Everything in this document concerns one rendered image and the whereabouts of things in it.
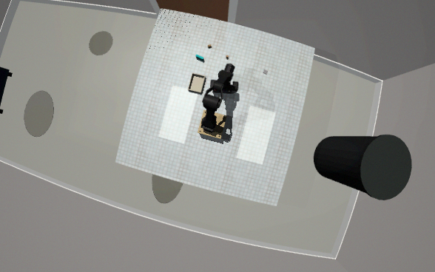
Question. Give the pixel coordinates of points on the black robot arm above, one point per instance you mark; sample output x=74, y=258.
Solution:
x=212, y=103

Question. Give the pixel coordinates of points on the small teal block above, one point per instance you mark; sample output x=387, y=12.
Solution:
x=199, y=57

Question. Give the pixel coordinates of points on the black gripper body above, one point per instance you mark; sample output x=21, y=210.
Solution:
x=234, y=85

